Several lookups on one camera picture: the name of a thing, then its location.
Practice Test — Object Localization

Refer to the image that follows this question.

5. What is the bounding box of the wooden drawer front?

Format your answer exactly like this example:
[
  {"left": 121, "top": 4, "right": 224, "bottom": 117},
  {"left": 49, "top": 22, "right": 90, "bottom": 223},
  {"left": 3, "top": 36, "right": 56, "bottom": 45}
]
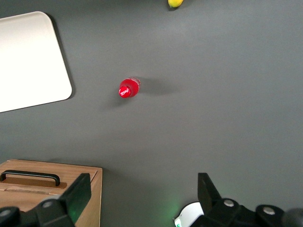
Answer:
[{"left": 0, "top": 165, "right": 98, "bottom": 194}]

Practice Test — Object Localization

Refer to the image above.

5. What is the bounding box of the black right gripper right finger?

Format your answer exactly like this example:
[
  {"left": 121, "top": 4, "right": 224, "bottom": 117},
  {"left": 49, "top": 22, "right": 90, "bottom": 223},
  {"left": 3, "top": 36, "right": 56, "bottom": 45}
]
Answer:
[{"left": 190, "top": 173, "right": 285, "bottom": 227}]

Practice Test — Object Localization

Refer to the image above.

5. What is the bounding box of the wooden drawer cabinet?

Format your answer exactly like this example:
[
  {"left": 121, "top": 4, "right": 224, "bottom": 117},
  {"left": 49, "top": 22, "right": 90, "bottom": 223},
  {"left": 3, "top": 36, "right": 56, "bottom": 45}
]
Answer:
[{"left": 0, "top": 159, "right": 103, "bottom": 227}]

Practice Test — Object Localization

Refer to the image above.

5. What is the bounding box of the black drawer handle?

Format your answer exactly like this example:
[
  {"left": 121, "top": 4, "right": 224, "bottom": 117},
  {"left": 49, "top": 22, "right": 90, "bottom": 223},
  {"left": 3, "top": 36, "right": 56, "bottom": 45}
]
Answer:
[{"left": 0, "top": 169, "right": 61, "bottom": 187}]

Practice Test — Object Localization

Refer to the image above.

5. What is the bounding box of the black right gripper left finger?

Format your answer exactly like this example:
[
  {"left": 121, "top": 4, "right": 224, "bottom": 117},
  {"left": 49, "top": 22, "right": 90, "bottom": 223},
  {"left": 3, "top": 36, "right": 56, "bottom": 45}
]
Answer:
[{"left": 0, "top": 173, "right": 92, "bottom": 227}]

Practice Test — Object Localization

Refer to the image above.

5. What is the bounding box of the yellow lemon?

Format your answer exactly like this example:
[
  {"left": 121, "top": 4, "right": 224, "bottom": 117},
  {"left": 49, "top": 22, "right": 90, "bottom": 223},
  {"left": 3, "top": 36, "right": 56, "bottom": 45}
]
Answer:
[{"left": 168, "top": 0, "right": 184, "bottom": 9}]

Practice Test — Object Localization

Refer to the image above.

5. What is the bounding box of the red coke bottle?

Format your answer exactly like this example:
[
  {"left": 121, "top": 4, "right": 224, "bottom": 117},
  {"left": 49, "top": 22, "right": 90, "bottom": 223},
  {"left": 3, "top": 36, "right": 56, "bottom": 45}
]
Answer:
[{"left": 118, "top": 76, "right": 142, "bottom": 99}]

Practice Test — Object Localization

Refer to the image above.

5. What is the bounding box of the beige rectangular tray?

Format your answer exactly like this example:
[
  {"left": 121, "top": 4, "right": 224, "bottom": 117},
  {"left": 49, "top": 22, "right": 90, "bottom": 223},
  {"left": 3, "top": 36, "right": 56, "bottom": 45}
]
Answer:
[{"left": 0, "top": 11, "right": 73, "bottom": 114}]

